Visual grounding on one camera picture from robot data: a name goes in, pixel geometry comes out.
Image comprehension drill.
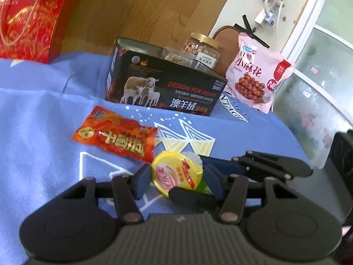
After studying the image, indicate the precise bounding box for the glass door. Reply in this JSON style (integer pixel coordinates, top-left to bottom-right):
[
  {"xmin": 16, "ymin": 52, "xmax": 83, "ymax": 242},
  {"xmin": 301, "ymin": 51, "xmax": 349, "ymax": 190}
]
[{"xmin": 272, "ymin": 0, "xmax": 353, "ymax": 169}]

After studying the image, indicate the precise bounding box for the wooden board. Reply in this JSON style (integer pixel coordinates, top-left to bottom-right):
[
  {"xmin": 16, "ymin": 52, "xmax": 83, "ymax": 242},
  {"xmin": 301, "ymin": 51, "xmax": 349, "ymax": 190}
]
[{"xmin": 52, "ymin": 0, "xmax": 239, "ymax": 58}]

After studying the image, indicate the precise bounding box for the blue printed tablecloth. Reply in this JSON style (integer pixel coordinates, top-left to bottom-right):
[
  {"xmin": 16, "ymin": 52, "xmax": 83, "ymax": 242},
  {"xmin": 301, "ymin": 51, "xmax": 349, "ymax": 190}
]
[{"xmin": 0, "ymin": 51, "xmax": 313, "ymax": 227}]

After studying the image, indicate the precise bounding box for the white power adapter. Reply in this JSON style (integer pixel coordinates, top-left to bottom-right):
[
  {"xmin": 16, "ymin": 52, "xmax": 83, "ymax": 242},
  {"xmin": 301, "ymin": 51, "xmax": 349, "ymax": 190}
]
[{"xmin": 254, "ymin": 8, "xmax": 276, "ymax": 29}]

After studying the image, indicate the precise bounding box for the orange red snack packet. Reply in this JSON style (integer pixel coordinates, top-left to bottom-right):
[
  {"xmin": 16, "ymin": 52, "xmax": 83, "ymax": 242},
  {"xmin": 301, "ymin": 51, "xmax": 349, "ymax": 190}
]
[{"xmin": 71, "ymin": 105, "xmax": 158, "ymax": 163}]

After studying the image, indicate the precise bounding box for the black sheep print box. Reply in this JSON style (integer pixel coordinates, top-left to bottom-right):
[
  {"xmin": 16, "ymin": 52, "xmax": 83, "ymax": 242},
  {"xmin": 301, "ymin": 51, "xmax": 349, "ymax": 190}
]
[{"xmin": 105, "ymin": 37, "xmax": 225, "ymax": 116}]

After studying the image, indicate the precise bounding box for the clear nut jar gold lid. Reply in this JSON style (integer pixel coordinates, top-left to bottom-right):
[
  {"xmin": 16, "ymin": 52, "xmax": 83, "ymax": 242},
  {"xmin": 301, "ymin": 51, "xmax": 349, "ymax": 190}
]
[{"xmin": 180, "ymin": 32, "xmax": 221, "ymax": 69}]

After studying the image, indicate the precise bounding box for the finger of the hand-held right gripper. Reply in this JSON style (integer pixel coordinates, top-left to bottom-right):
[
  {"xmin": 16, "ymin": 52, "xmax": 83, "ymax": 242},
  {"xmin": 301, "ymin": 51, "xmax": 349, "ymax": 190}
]
[
  {"xmin": 200, "ymin": 150, "xmax": 313, "ymax": 181},
  {"xmin": 169, "ymin": 186, "xmax": 221, "ymax": 211}
]

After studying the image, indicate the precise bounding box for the brown chair backrest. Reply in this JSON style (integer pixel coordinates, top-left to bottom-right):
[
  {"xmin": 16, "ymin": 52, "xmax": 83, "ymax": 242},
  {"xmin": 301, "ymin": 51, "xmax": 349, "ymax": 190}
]
[{"xmin": 212, "ymin": 25, "xmax": 243, "ymax": 75}]

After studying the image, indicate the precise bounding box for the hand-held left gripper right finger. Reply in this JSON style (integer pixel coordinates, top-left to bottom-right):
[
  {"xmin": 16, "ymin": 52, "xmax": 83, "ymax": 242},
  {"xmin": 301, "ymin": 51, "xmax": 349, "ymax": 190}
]
[{"xmin": 205, "ymin": 164, "xmax": 300, "ymax": 224}]

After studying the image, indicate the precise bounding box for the red gold gift box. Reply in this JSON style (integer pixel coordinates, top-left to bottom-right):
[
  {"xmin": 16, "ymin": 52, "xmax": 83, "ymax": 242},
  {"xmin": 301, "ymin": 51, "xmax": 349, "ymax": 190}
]
[{"xmin": 0, "ymin": 0, "xmax": 84, "ymax": 64}]

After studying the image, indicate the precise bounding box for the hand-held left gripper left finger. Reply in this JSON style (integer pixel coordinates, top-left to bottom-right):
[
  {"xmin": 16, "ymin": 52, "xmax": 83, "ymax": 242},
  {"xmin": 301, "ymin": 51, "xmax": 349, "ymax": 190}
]
[{"xmin": 59, "ymin": 164, "xmax": 151, "ymax": 225}]

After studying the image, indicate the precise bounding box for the pink fried dough twist bag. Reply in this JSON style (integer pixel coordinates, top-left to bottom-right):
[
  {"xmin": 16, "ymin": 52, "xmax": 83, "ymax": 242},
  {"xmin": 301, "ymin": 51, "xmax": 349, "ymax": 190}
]
[{"xmin": 225, "ymin": 32, "xmax": 295, "ymax": 114}]

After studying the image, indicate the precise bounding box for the white cable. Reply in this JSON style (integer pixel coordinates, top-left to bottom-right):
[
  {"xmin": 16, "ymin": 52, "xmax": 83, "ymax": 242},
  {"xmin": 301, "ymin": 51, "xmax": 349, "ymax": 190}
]
[{"xmin": 274, "ymin": 1, "xmax": 285, "ymax": 53}]

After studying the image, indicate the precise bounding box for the yellow lid jelly cup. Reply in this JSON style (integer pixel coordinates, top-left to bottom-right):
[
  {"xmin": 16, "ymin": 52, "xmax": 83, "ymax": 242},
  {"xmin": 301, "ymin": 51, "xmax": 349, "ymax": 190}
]
[{"xmin": 151, "ymin": 151, "xmax": 213, "ymax": 198}]

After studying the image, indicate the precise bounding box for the clear snack packet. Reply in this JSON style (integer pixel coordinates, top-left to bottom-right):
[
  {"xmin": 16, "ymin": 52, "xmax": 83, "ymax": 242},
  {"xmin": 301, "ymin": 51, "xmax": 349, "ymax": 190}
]
[{"xmin": 163, "ymin": 47, "xmax": 199, "ymax": 68}]

